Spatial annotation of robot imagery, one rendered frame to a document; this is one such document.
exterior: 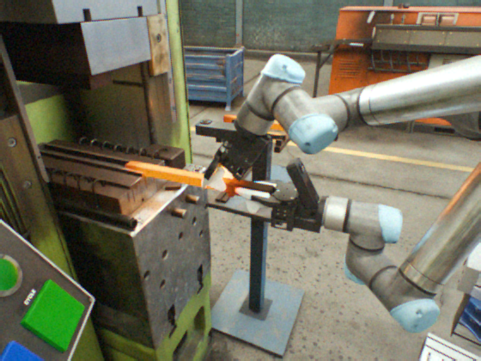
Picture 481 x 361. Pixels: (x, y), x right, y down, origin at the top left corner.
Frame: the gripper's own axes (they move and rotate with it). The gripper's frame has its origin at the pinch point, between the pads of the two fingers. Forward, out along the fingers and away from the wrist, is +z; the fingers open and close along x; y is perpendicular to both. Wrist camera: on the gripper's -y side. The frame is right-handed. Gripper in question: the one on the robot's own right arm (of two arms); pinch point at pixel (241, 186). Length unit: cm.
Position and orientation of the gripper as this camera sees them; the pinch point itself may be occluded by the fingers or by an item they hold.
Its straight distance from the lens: 79.5
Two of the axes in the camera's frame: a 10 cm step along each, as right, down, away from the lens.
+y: 0.1, 8.7, 4.9
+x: 3.8, -4.6, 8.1
